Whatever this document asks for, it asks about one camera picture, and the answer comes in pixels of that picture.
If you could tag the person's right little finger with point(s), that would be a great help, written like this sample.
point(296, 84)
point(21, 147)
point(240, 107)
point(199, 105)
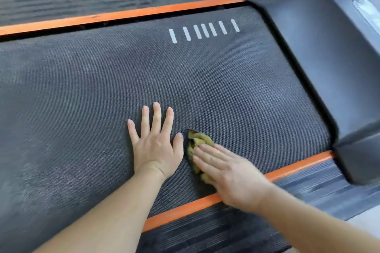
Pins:
point(225, 150)

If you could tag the person's left hand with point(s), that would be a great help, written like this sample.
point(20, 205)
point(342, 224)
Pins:
point(154, 152)

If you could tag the person's right hand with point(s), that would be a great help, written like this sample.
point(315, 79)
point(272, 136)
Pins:
point(237, 178)

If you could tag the silver oval emblem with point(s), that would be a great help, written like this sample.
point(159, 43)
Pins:
point(368, 14)

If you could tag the person's left middle finger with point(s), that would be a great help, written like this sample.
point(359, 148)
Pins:
point(157, 118)

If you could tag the person's left little finger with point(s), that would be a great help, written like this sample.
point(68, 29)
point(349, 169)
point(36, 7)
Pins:
point(133, 131)

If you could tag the person's right forearm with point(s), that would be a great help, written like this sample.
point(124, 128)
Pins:
point(311, 226)

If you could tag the olive green cleaning cloth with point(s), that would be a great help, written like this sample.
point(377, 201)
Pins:
point(198, 140)

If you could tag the person's left forearm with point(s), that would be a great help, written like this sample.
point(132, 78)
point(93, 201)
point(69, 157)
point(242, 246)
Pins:
point(112, 217)

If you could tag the black treadmill running belt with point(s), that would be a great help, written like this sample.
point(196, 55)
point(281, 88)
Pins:
point(89, 98)

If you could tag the black treadmill motor cover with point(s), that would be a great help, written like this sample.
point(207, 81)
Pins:
point(311, 39)

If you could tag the orange treadmill trim strip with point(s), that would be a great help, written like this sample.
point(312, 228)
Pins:
point(118, 15)
point(297, 167)

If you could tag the person's left thumb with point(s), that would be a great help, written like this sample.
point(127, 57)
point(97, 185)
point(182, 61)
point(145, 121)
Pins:
point(179, 146)

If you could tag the person's right middle finger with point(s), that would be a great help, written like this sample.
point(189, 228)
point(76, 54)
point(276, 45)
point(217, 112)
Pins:
point(207, 165)

